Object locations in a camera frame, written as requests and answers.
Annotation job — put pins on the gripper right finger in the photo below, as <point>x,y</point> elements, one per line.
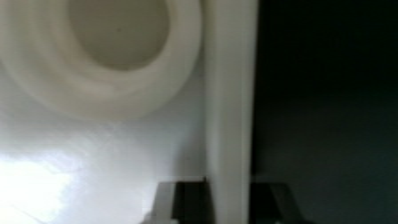
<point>274,207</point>

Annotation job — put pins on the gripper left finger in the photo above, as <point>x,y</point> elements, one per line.
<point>180,205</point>

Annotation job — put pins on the white square table top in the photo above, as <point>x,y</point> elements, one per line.
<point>127,86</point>

